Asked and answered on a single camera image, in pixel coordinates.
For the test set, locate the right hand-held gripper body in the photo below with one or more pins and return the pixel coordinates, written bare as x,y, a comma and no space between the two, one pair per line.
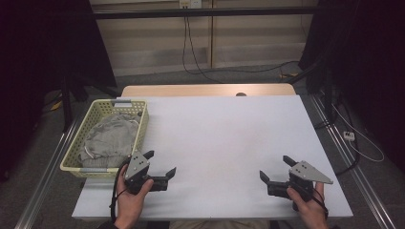
305,176

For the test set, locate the black horizontal bar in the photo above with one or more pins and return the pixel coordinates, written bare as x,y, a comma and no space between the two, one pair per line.
203,12

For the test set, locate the person's left hand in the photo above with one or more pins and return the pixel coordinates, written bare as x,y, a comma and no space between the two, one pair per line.
131,201

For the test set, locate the metal floor rail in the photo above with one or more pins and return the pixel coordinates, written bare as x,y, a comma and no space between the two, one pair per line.
359,178
44,171

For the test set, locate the black curtain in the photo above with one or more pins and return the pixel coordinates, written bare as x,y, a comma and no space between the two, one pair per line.
359,63
44,63

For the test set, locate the person's right hand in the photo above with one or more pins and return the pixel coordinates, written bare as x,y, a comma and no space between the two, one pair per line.
308,210

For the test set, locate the white power adapter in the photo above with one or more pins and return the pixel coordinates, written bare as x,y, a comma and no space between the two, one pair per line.
349,136

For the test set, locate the pale yellow plastic basket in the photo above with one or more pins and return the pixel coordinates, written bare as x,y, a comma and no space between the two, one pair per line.
95,111

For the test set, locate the white wall outlet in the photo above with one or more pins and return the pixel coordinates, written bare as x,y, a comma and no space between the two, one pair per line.
190,3

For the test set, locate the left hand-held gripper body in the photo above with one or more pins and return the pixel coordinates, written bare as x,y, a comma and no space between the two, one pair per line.
137,165

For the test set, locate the black metal stand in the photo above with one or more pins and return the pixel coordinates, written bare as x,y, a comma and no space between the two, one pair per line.
67,105

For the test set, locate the grey cloth garment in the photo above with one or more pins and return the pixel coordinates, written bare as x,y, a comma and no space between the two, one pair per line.
110,141

